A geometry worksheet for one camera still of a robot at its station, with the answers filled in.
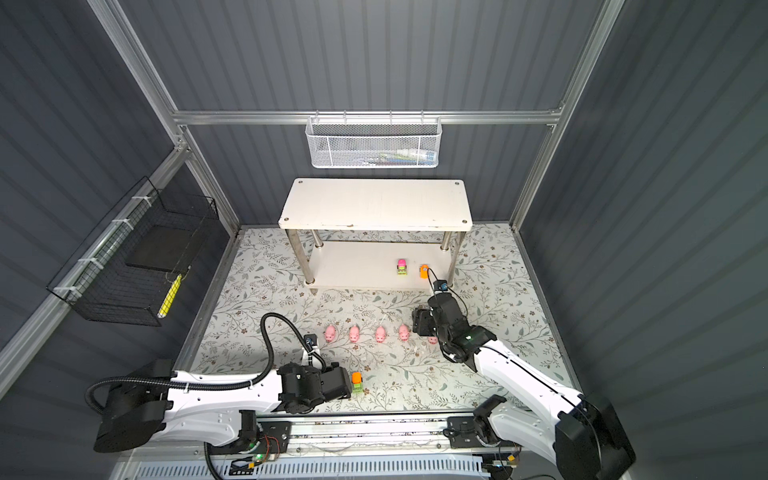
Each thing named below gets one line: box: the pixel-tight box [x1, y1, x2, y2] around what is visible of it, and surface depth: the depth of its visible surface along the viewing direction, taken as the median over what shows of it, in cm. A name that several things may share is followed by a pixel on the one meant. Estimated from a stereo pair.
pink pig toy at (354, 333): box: [349, 324, 360, 343], surface depth 92 cm
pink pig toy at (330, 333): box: [324, 324, 336, 343], surface depth 93 cm
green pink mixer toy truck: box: [396, 258, 407, 276], surface depth 101 cm
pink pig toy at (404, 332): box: [398, 323, 411, 342], surface depth 93 cm
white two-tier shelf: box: [278, 178, 473, 287], surface depth 98 cm
